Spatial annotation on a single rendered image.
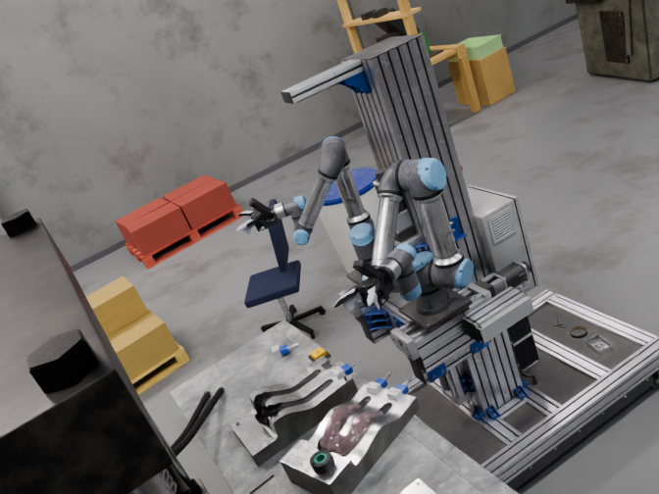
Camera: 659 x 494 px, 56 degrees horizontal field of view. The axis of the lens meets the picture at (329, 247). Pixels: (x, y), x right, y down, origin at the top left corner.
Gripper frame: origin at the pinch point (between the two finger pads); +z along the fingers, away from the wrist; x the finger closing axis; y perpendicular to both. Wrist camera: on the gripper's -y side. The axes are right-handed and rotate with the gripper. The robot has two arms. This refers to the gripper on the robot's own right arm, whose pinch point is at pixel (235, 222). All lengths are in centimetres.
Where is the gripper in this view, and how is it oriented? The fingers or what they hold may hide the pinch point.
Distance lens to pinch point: 303.9
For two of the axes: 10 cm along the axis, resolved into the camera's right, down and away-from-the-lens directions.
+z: -9.4, 3.2, 1.3
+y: 3.4, 7.8, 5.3
